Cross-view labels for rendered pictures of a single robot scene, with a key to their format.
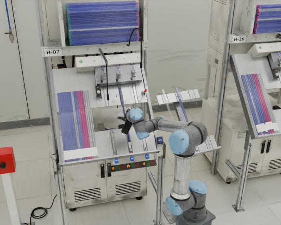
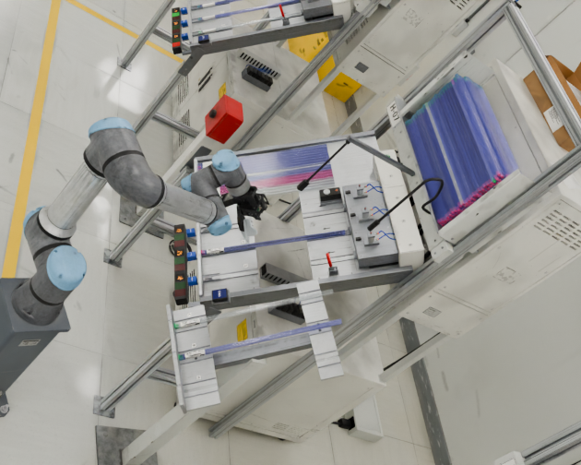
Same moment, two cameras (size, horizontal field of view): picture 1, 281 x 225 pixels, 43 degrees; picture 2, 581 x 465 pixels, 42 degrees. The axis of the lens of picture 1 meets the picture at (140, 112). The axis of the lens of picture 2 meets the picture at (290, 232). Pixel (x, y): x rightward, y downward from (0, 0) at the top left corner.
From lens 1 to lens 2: 235 cm
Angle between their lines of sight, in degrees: 57
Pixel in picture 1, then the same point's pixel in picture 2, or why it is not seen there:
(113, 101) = (314, 225)
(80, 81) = (353, 174)
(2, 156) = (223, 105)
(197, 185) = (68, 260)
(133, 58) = (406, 236)
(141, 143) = (219, 271)
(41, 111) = (428, 331)
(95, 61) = (388, 176)
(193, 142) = (100, 143)
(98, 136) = not seen: hidden behind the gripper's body
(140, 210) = (145, 393)
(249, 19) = not seen: outside the picture
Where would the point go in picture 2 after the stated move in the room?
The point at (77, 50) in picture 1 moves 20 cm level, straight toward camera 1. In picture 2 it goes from (404, 143) to (363, 116)
